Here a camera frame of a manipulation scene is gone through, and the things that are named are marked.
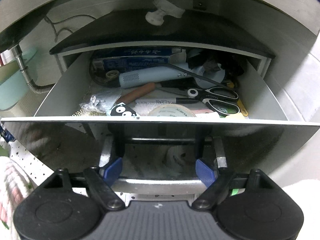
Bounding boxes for silver drawer handle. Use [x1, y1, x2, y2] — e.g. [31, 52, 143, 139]
[98, 135, 228, 196]

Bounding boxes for black glossy drawer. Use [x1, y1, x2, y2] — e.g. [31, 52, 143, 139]
[2, 53, 319, 184]

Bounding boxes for black cartoon eyes sticker pack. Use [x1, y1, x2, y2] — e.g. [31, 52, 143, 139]
[110, 102, 137, 116]

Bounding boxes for bag of metal screws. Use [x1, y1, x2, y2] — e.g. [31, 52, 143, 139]
[79, 88, 122, 113]

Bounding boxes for clear tape roll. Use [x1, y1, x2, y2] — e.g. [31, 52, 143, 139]
[148, 103, 196, 117]

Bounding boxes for black white marker pen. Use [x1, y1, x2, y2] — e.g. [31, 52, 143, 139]
[135, 98, 198, 105]

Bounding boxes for light blue handheld device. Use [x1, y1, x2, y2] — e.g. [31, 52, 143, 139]
[119, 67, 190, 88]

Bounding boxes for blue foil box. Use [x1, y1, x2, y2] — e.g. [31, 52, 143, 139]
[92, 46, 187, 73]

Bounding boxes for mint green plastic basin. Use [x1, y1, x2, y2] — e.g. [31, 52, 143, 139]
[0, 50, 29, 111]

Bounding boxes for steel edged black countertop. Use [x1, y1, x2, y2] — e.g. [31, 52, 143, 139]
[0, 0, 320, 120]

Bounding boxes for white plastic knob under counter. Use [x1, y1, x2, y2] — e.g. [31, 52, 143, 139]
[145, 0, 185, 26]

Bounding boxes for black handled scissors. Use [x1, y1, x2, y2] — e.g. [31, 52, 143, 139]
[158, 86, 240, 117]

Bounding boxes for brown wooden handle tool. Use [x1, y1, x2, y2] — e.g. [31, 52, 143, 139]
[116, 82, 156, 104]

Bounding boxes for flexible metal drain hose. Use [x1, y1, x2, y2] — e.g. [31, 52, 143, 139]
[10, 44, 54, 95]

